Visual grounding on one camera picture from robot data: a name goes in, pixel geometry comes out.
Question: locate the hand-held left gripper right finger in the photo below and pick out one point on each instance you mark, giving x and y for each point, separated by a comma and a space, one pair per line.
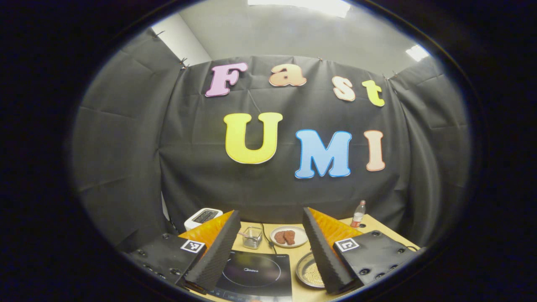
323, 251

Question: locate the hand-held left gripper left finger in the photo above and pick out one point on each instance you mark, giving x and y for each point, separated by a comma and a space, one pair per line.
218, 251

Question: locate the stainless steel pot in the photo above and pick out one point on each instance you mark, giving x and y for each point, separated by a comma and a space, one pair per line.
303, 268

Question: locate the black induction cooktop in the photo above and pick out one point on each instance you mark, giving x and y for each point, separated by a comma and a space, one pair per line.
251, 274

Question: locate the pile of soybeans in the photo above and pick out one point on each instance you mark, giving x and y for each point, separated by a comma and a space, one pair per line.
314, 274

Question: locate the white round plate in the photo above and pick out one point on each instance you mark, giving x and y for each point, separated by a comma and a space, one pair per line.
300, 242

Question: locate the brown meat piece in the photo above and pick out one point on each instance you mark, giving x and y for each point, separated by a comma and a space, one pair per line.
290, 237
280, 237

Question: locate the white toaster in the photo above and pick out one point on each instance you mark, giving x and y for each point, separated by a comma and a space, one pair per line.
201, 218

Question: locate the clear plastic water bottle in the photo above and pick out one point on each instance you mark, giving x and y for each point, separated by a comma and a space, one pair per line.
358, 216

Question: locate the ceiling light panel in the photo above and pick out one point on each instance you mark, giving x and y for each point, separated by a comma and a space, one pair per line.
302, 5
417, 53

